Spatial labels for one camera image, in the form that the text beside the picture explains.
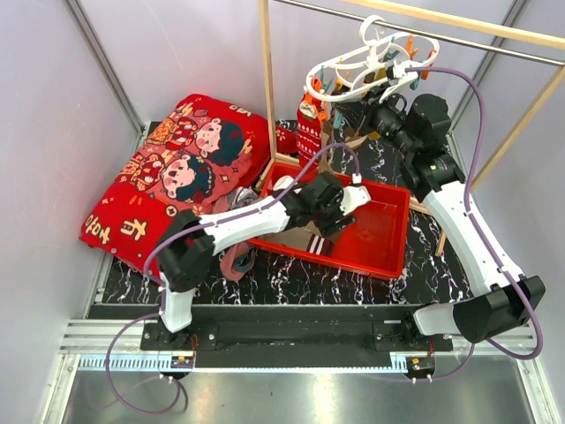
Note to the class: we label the red plastic bin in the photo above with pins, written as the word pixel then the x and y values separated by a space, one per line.
pixel 373 245

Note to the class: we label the brown hanging sock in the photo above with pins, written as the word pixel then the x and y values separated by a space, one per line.
pixel 354 140

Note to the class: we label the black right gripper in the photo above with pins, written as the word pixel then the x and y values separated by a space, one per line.
pixel 359 114

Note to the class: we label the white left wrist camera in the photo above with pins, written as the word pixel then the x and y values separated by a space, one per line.
pixel 354 196

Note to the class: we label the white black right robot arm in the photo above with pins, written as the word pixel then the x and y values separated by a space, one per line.
pixel 502 295

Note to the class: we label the wooden rack frame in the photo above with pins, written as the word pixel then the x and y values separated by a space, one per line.
pixel 500 33

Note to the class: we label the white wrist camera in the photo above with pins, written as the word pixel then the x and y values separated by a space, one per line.
pixel 398 76
pixel 354 196

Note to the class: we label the pink and teal garment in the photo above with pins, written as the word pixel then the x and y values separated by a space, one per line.
pixel 239 258

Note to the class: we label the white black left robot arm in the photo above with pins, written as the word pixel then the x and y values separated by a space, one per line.
pixel 184 253

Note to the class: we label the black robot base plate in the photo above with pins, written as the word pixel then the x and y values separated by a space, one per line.
pixel 378 327

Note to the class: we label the red christmas sock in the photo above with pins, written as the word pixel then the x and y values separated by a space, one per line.
pixel 311 114

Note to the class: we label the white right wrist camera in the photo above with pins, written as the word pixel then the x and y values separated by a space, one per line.
pixel 398 76

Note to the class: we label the red cartoon bear pillow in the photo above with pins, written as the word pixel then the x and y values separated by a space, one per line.
pixel 203 150

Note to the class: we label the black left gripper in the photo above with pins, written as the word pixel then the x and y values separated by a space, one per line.
pixel 337 223

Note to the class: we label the white sock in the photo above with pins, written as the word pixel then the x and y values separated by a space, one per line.
pixel 283 183

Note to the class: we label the white round clip hanger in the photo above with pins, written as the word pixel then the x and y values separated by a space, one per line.
pixel 354 73

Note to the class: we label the maroon striped cuff sock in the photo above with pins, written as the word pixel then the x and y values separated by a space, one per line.
pixel 320 246

